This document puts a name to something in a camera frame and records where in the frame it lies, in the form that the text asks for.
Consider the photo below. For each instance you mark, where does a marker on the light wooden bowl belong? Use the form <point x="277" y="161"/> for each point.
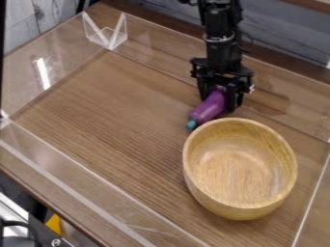
<point x="240" y="167"/>

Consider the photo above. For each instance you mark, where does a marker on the purple toy eggplant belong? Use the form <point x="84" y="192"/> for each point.
<point x="210" y="108"/>

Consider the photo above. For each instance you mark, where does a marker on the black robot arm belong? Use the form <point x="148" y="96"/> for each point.
<point x="221" y="16"/>

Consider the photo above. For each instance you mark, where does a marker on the clear acrylic tray wall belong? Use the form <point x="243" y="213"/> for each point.
<point x="88" y="200"/>

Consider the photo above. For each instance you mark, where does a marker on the yellow black device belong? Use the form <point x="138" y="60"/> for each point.
<point x="57" y="224"/>

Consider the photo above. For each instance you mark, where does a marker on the clear acrylic corner bracket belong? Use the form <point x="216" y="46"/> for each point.
<point x="110" y="38"/>

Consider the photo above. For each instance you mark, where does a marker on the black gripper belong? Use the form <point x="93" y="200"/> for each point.
<point x="221" y="68"/>

